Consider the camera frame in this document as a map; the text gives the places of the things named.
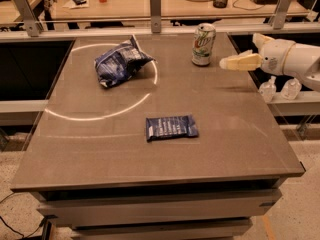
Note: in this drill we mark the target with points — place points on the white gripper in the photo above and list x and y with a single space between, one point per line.
275 58

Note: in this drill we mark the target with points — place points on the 7up soda can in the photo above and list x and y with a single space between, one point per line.
204 38

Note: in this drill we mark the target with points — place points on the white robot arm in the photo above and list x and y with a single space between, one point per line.
302 63

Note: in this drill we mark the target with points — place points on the clear sanitizer bottle left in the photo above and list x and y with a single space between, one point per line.
268 89

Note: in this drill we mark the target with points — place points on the clear sanitizer bottle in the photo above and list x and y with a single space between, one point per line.
268 89
291 89

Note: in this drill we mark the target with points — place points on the clear sanitizer bottle right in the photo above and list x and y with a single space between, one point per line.
291 89

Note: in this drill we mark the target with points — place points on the black mesh pen cup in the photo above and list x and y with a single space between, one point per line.
220 3

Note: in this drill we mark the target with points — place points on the flat blue snack packet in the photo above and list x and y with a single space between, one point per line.
163 128

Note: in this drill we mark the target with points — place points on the crumpled blue chip bag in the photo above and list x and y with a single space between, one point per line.
120 63

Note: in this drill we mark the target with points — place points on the background wooden desk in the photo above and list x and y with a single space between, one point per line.
65 10

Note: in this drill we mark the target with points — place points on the grey table drawer base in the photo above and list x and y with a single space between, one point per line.
205 216

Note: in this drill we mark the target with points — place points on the right metal rail bracket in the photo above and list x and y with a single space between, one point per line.
278 18

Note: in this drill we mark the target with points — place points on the metal rail bracket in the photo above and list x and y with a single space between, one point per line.
278 18
155 15
31 22

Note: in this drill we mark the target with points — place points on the middle metal rail bracket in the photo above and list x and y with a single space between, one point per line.
155 15

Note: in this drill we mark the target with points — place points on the left metal rail bracket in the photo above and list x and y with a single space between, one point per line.
31 22

